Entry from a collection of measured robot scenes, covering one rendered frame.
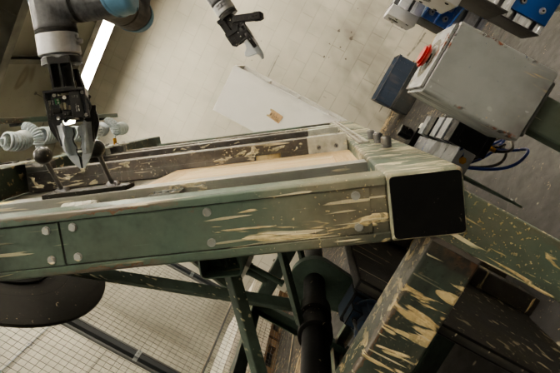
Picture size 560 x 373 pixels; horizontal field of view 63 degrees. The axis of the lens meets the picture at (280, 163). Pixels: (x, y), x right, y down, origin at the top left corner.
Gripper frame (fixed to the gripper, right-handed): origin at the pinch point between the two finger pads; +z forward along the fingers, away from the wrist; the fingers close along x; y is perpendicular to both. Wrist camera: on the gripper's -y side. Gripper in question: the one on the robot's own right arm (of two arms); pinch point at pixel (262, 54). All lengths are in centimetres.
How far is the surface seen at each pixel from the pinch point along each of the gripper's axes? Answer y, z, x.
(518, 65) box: -42, 34, 102
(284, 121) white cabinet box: 62, 40, -348
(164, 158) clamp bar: 42, 12, 34
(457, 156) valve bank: -31, 50, 75
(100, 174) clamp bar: 63, 4, 36
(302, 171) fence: -2, 33, 80
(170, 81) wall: 189, -98, -487
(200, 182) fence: 18, 23, 81
